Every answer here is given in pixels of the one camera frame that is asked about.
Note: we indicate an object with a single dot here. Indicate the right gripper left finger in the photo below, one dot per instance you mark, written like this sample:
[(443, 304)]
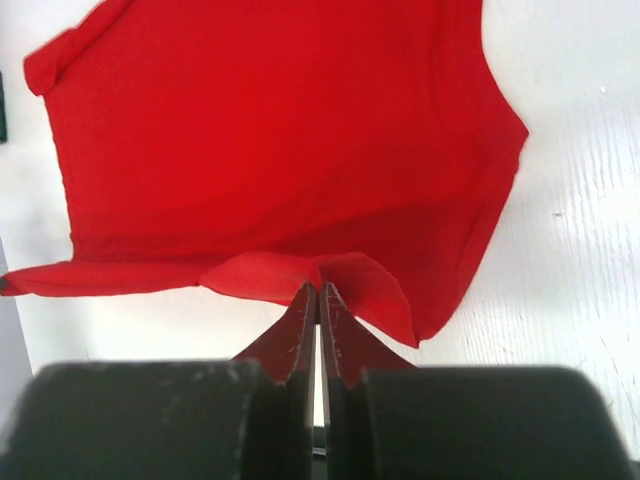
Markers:
[(250, 417)]

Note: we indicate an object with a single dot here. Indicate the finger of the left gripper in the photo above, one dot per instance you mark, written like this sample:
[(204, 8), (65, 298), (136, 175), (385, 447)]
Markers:
[(4, 286)]

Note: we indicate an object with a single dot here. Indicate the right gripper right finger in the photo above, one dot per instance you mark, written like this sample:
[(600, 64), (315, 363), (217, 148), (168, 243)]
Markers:
[(388, 419)]

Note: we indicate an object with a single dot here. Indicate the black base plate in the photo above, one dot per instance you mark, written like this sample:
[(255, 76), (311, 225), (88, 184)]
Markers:
[(3, 118)]

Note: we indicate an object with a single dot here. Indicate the red t shirt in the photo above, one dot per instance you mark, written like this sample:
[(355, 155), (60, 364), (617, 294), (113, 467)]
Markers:
[(250, 147)]

